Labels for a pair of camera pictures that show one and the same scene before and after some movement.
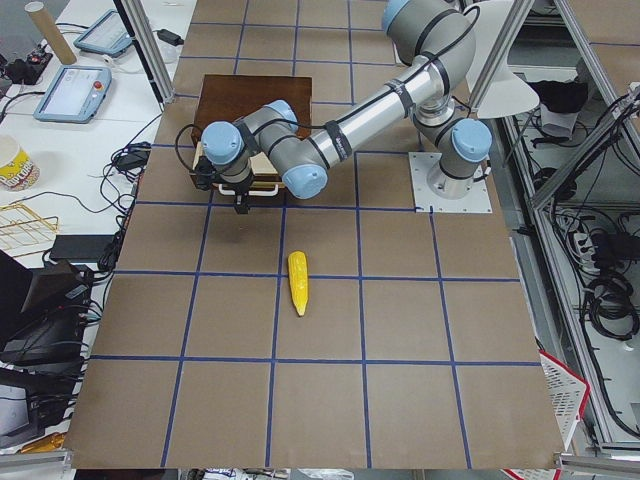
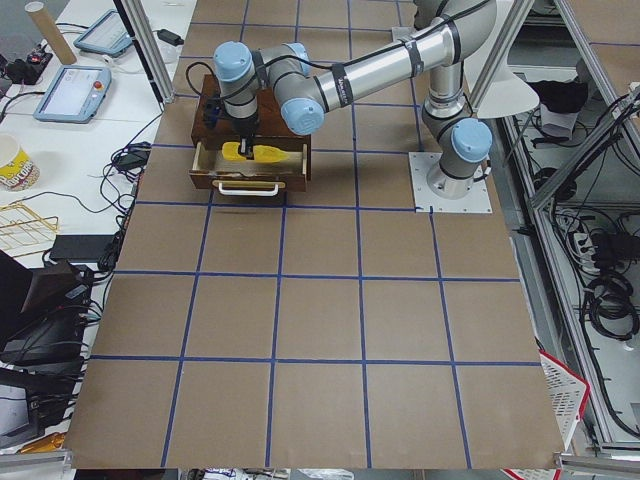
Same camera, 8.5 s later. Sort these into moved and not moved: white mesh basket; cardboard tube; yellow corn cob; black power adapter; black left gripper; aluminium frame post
Moved: black left gripper; yellow corn cob
Not moved: cardboard tube; white mesh basket; aluminium frame post; black power adapter
